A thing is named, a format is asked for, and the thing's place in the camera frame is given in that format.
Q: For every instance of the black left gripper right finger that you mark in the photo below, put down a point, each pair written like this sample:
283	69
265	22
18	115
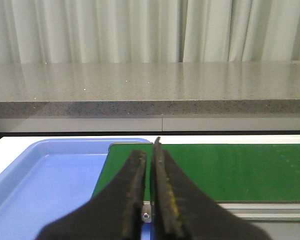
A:
181	211

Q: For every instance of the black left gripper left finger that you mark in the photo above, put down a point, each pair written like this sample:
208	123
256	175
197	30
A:
113	214

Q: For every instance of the green conveyor belt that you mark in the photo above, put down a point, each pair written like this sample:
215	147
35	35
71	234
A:
242	172

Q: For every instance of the blue plastic tray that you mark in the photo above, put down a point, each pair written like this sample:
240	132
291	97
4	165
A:
48	180

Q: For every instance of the grey speckled stone counter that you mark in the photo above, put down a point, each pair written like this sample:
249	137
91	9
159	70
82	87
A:
150	97

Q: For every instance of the white pleated curtain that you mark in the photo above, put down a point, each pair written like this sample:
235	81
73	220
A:
145	31

